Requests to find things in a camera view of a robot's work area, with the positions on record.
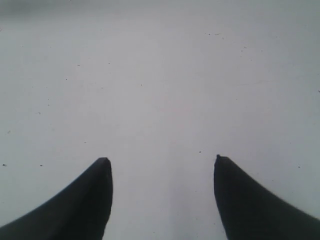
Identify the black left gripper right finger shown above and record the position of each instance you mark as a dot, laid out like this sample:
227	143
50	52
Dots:
249	211

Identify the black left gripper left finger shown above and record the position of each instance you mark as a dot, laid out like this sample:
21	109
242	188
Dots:
80	211

